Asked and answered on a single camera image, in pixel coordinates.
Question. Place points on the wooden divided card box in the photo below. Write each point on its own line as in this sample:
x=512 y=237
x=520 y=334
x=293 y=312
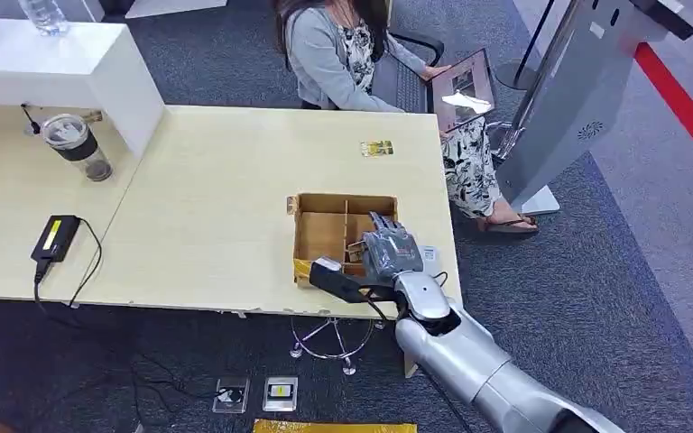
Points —
x=322 y=236

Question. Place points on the white desk riser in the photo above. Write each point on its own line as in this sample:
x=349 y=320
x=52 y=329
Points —
x=53 y=66

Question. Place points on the white card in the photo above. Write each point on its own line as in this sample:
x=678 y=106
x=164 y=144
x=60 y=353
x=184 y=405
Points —
x=431 y=253

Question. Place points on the clear tumbler black sleeve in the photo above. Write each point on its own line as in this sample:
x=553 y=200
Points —
x=77 y=146

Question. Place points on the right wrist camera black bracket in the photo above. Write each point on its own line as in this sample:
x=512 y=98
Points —
x=337 y=282

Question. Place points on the chrome stanchion pole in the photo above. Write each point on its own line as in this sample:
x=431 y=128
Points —
x=517 y=74

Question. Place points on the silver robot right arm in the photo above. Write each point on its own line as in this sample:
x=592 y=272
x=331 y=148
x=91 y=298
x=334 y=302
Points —
x=472 y=364

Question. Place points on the metal floor socket yellow label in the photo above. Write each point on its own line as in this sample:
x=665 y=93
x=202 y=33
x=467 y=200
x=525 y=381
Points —
x=280 y=392

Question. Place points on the clear water bottle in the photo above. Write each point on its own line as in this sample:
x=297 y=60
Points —
x=44 y=15

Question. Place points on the yellow floor tape square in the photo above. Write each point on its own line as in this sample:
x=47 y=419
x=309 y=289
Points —
x=334 y=427

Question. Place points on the person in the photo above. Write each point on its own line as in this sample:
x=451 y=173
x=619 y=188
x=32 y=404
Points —
x=328 y=60

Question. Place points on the grey kiosk stand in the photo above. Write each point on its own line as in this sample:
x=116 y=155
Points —
x=568 y=101

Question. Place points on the small black desk microphone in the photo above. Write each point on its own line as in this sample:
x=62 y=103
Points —
x=31 y=122

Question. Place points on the person's sandal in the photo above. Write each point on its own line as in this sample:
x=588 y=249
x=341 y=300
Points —
x=511 y=227

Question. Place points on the yellow green printed card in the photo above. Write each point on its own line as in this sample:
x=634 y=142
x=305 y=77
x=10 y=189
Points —
x=376 y=148

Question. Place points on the black office chair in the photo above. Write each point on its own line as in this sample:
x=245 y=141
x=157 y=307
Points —
x=427 y=42

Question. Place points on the laptop computer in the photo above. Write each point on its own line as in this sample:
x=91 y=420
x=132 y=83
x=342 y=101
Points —
x=463 y=89

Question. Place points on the metal floor socket with plug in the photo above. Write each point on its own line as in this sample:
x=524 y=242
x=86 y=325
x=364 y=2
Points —
x=231 y=394

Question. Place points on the black power adapter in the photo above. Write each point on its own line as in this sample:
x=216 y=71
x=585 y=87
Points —
x=55 y=238

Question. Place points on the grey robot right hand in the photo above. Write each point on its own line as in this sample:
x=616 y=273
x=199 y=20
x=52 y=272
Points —
x=389 y=248

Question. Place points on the chrome stool base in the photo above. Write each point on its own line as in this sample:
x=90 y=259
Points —
x=331 y=349

